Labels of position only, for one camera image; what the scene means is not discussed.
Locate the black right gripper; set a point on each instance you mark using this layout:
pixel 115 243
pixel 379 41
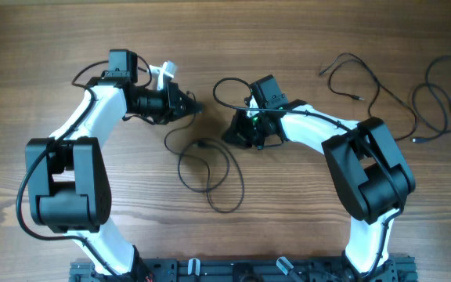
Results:
pixel 240 131

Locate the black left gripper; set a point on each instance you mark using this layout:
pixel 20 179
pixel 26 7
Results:
pixel 173 103

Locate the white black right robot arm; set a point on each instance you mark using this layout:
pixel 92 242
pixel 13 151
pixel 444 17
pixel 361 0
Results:
pixel 371 177

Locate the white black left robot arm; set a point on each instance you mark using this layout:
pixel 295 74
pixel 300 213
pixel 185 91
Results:
pixel 65 193

